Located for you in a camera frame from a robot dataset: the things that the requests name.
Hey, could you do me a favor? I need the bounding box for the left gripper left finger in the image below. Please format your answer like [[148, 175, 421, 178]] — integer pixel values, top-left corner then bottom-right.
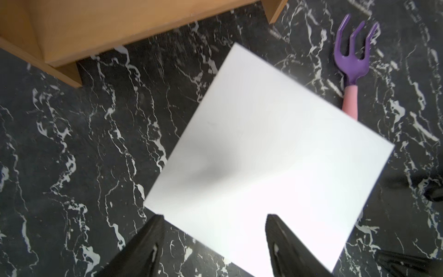
[[97, 215, 166, 277]]

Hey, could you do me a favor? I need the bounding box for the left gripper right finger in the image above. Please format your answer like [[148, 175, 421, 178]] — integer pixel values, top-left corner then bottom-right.
[[265, 214, 332, 277]]

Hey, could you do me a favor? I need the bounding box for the white mini drawer cabinet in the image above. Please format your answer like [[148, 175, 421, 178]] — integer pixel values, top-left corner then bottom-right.
[[144, 44, 394, 277]]

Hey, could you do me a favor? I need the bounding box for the purple pink toy rake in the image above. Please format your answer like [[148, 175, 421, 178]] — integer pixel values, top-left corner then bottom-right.
[[333, 14, 378, 120]]

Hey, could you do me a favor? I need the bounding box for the wooden shelf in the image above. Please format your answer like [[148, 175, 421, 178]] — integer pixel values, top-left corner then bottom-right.
[[0, 0, 288, 88]]

